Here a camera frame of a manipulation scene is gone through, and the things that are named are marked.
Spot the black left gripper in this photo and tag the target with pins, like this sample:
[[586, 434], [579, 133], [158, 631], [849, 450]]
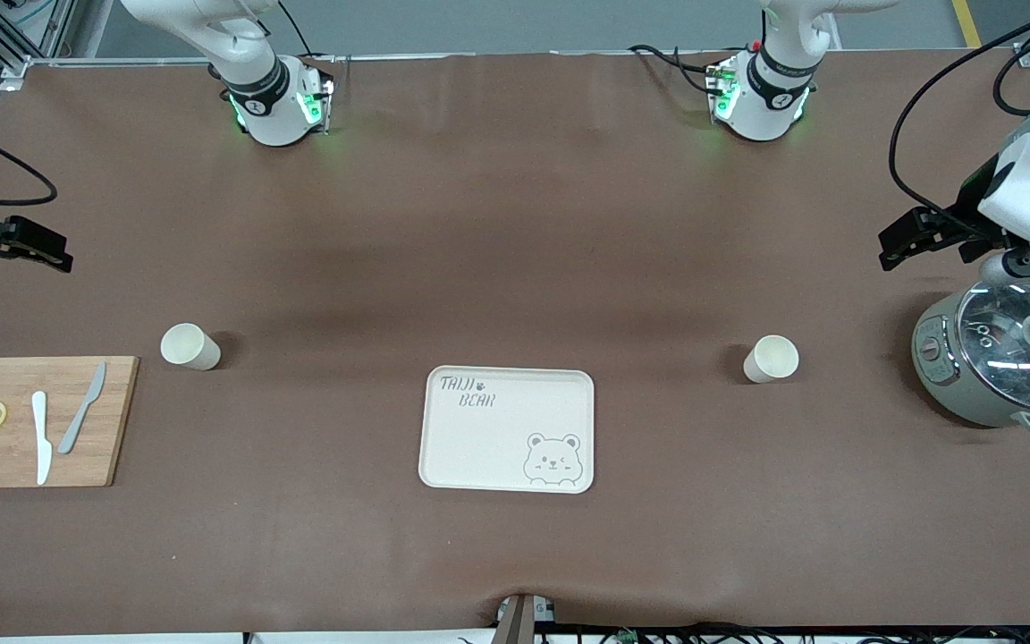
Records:
[[971, 203]]

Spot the white IKEA cup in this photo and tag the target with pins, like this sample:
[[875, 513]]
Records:
[[191, 349], [770, 360]]

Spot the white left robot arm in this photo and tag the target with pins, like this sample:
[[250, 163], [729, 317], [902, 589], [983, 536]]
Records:
[[770, 112]]

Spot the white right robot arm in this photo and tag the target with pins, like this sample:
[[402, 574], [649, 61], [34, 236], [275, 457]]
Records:
[[269, 107]]

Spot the cream bear print tray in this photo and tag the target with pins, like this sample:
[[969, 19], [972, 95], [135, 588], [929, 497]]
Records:
[[497, 447]]

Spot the glass pot lid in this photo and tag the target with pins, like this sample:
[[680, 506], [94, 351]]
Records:
[[1007, 344]]

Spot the grey-green electric pot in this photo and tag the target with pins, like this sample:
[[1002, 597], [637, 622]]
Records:
[[944, 380]]

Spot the grey plastic knife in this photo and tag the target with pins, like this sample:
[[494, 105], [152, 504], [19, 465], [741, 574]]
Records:
[[79, 416]]

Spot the wooden cutting board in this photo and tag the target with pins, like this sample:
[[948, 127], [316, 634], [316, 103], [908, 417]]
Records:
[[113, 420]]

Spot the white plastic knife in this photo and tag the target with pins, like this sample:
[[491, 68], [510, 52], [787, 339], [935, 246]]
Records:
[[41, 438]]

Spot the brown table cover sheet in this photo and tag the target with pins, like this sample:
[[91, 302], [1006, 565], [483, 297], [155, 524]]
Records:
[[515, 224]]

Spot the aluminium frame profile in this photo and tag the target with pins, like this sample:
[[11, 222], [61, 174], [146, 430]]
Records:
[[41, 36]]

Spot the table edge bracket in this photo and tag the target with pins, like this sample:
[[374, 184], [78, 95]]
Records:
[[519, 622]]

